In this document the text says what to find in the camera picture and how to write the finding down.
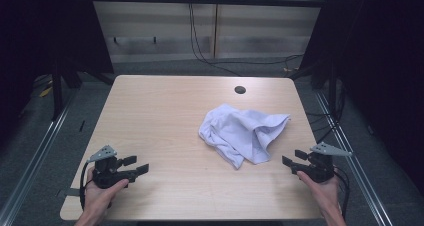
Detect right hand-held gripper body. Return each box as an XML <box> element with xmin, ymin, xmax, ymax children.
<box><xmin>290</xmin><ymin>142</ymin><xmax>353</xmax><ymax>184</ymax></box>

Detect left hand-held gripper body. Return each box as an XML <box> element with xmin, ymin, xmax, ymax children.
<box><xmin>87</xmin><ymin>144</ymin><xmax>138</xmax><ymax>190</ymax></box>

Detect white patterned towel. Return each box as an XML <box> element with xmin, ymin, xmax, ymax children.
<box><xmin>198</xmin><ymin>103</ymin><xmax>292</xmax><ymax>170</ymax></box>

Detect person's right hand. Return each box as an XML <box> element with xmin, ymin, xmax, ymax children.
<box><xmin>296</xmin><ymin>170</ymin><xmax>343</xmax><ymax>214</ymax></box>

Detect person's left hand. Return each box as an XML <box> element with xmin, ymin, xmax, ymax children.
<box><xmin>79</xmin><ymin>167</ymin><xmax>130</xmax><ymax>219</ymax></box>

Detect black metal stand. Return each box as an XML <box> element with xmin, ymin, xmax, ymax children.
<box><xmin>50</xmin><ymin>61</ymin><xmax>65</xmax><ymax>122</ymax></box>
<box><xmin>327</xmin><ymin>64</ymin><xmax>338</xmax><ymax>120</ymax></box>

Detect yellow object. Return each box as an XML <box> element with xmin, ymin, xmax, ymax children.
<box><xmin>38</xmin><ymin>85</ymin><xmax>54</xmax><ymax>98</ymax></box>

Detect black curtain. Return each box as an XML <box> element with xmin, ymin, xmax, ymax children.
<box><xmin>298</xmin><ymin>0</ymin><xmax>424</xmax><ymax>195</ymax></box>
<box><xmin>0</xmin><ymin>0</ymin><xmax>115</xmax><ymax>147</ymax></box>

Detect black horizontal metal bar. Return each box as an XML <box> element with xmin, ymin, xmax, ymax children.
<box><xmin>89</xmin><ymin>0</ymin><xmax>326</xmax><ymax>9</ymax></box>

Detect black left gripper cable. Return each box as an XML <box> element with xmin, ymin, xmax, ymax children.
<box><xmin>79</xmin><ymin>161</ymin><xmax>94</xmax><ymax>211</ymax></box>

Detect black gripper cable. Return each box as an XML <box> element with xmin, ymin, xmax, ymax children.
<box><xmin>333</xmin><ymin>168</ymin><xmax>351</xmax><ymax>220</ymax></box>
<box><xmin>79</xmin><ymin>161</ymin><xmax>94</xmax><ymax>211</ymax></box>

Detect black floor cables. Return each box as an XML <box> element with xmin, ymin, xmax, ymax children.
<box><xmin>305</xmin><ymin>80</ymin><xmax>347</xmax><ymax>144</ymax></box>

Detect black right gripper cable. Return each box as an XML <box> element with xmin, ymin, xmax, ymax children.
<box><xmin>333</xmin><ymin>168</ymin><xmax>351</xmax><ymax>220</ymax></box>

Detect metal floor rail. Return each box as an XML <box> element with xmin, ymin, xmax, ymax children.
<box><xmin>0</xmin><ymin>90</ymin><xmax>78</xmax><ymax>226</ymax></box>
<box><xmin>314</xmin><ymin>90</ymin><xmax>395</xmax><ymax>226</ymax></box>

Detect grey strap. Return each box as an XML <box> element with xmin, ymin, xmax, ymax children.
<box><xmin>56</xmin><ymin>187</ymin><xmax>82</xmax><ymax>198</ymax></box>

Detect black wall cable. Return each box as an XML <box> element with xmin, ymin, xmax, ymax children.
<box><xmin>188</xmin><ymin>2</ymin><xmax>305</xmax><ymax>77</ymax></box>

